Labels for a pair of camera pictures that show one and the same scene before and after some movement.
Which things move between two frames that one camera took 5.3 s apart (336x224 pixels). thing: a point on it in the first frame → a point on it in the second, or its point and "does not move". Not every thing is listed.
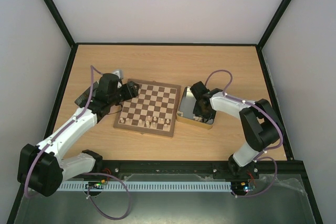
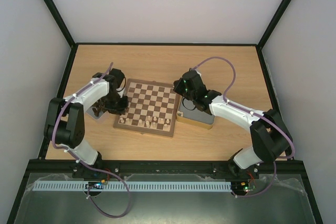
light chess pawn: x=128 y=121 does not move
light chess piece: x=167 y=127 does not move
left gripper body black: x=130 y=93 → x=114 y=103
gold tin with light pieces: x=185 y=110 does not move
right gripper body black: x=200 y=106 → x=179 y=85
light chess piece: x=140 y=124 does not move
